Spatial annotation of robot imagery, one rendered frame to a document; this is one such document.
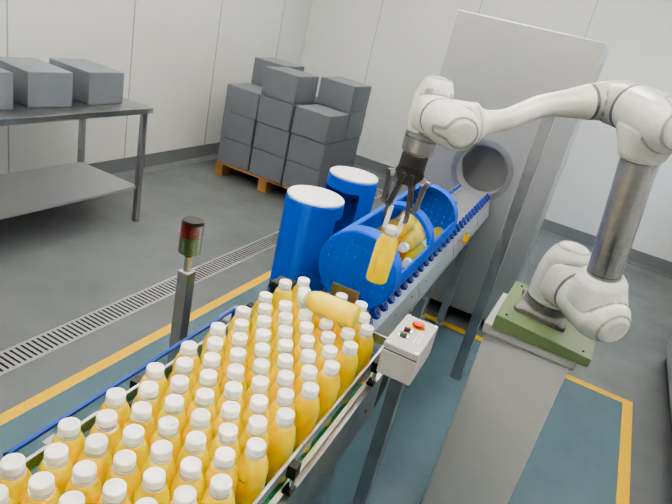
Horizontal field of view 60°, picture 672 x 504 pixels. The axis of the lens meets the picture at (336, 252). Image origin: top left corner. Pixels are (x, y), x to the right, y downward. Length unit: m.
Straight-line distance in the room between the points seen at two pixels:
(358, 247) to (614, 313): 0.80
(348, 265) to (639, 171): 0.91
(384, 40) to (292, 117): 2.16
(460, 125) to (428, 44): 5.81
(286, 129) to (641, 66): 3.62
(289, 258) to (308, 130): 2.88
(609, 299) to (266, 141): 4.37
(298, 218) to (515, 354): 1.16
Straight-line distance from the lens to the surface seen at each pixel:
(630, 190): 1.77
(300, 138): 5.57
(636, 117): 1.70
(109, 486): 1.12
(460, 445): 2.37
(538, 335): 2.05
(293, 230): 2.71
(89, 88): 4.32
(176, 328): 1.81
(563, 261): 2.04
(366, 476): 1.95
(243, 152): 5.95
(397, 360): 1.59
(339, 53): 7.63
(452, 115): 1.41
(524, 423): 2.25
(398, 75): 7.30
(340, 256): 1.95
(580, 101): 1.77
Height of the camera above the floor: 1.90
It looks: 23 degrees down
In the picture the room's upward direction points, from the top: 13 degrees clockwise
